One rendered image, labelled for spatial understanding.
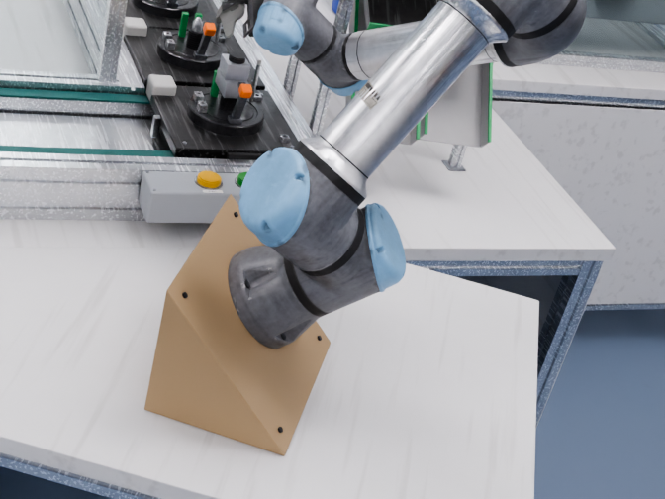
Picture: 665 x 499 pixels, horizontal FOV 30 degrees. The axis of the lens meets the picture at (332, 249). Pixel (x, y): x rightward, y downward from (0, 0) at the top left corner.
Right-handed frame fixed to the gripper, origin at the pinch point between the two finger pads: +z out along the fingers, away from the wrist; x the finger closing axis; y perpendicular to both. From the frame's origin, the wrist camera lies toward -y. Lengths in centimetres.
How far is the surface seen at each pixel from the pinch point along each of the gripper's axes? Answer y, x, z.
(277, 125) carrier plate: 15.5, 9.5, 12.2
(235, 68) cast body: 7.9, -0.8, 4.4
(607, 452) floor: 79, 125, 86
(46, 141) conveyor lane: 18.7, -32.1, 16.4
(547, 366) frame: 61, 71, 26
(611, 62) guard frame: -21, 123, 61
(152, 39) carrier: -9.0, -6.5, 35.8
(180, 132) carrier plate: 18.4, -9.9, 9.2
